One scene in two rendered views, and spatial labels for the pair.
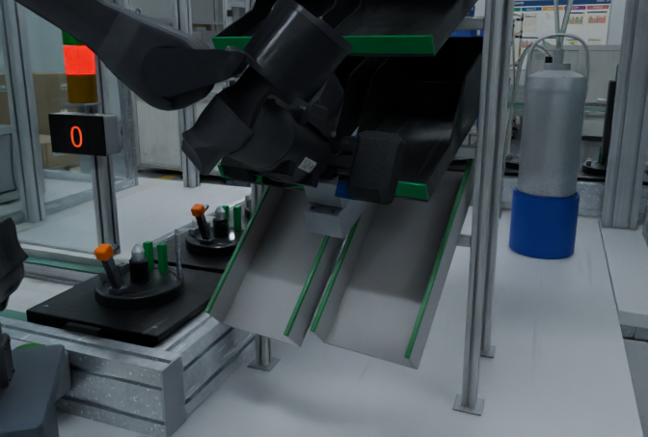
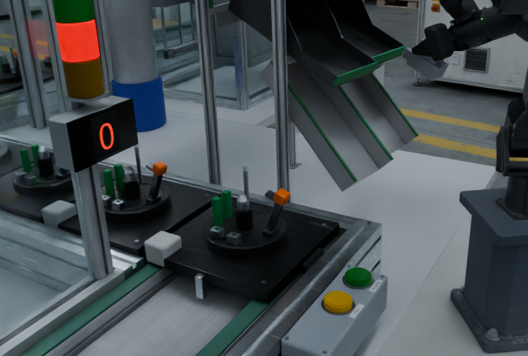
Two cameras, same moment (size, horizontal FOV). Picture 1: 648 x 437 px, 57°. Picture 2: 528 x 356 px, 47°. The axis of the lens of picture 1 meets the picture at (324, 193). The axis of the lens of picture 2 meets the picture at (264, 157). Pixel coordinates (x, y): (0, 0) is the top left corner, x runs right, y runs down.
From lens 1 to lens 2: 1.37 m
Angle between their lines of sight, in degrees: 74
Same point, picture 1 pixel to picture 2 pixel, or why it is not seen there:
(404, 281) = (365, 112)
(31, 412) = not seen: outside the picture
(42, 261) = (65, 332)
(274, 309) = (353, 162)
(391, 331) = (385, 137)
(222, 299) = (343, 173)
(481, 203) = not seen: hidden behind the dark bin
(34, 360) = (483, 196)
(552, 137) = (148, 33)
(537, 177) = (145, 67)
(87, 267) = (115, 293)
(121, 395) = (366, 265)
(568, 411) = not seen: hidden behind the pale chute
